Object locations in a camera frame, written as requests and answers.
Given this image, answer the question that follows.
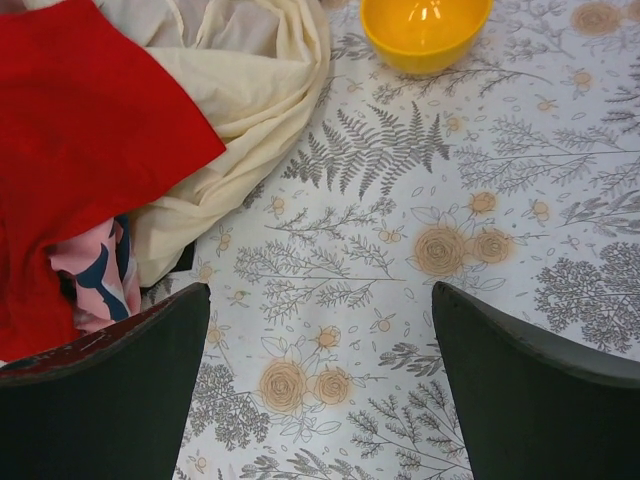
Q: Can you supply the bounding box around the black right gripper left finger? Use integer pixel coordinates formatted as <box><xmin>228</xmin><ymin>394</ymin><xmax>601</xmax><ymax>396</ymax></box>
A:
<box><xmin>1</xmin><ymin>283</ymin><xmax>210</xmax><ymax>480</ymax></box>

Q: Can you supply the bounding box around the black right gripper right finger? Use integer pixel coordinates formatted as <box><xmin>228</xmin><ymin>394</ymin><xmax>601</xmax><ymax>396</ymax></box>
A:
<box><xmin>432</xmin><ymin>282</ymin><xmax>639</xmax><ymax>480</ymax></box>

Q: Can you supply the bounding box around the black cloth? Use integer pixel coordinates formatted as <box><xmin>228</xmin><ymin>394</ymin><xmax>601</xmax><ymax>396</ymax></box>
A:
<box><xmin>171</xmin><ymin>242</ymin><xmax>196</xmax><ymax>273</ymax></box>

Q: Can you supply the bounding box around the red cloth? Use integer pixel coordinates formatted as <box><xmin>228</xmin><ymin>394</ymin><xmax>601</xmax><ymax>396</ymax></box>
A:
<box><xmin>1</xmin><ymin>1</ymin><xmax>225</xmax><ymax>363</ymax></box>

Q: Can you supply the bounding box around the pink navy patterned cloth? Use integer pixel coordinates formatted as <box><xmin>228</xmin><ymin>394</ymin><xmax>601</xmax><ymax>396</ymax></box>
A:
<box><xmin>49</xmin><ymin>215</ymin><xmax>141</xmax><ymax>334</ymax></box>

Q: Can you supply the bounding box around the cream cloth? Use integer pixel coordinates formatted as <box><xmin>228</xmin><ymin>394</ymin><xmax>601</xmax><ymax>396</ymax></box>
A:
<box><xmin>99</xmin><ymin>1</ymin><xmax>331</xmax><ymax>287</ymax></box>

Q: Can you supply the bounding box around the floral tablecloth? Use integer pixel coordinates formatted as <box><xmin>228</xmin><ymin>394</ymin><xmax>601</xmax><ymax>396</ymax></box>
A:
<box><xmin>148</xmin><ymin>1</ymin><xmax>639</xmax><ymax>479</ymax></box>

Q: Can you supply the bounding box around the yellow plastic bowl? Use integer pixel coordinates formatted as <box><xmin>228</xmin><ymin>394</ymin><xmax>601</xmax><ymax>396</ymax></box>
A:
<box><xmin>360</xmin><ymin>0</ymin><xmax>493</xmax><ymax>75</ymax></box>

